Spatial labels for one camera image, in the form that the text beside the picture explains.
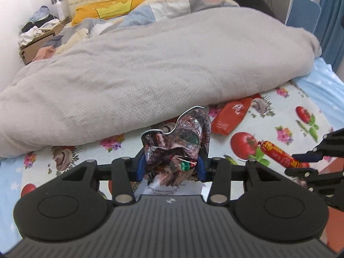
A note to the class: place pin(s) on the dark crinkled snack packet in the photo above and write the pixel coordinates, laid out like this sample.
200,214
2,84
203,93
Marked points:
172,156

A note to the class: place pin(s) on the grey quilt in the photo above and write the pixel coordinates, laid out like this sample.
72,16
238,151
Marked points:
133,77

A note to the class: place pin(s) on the red sausage stick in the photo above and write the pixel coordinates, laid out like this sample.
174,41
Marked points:
280,156

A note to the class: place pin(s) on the cardboard box with clothes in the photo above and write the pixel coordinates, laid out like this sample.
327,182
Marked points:
40,28

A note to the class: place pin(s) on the blue curtain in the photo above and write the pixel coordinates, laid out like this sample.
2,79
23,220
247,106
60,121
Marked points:
329,32

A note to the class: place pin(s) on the patchwork blanket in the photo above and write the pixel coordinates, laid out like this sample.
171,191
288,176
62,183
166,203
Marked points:
148,12

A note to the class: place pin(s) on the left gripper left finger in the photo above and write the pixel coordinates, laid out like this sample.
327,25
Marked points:
140,165

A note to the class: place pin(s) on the white bottle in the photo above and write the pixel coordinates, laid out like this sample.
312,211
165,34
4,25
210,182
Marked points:
60,10

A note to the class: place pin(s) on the orange red snack pouch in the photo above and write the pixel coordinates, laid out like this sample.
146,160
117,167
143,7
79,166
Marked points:
231,115

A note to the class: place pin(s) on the yellow pillow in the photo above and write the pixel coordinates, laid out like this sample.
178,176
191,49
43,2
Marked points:
105,10

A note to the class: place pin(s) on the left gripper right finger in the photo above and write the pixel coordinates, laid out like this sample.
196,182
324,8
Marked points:
203,167

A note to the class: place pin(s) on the floral bed sheet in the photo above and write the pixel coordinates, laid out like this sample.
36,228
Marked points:
294,116

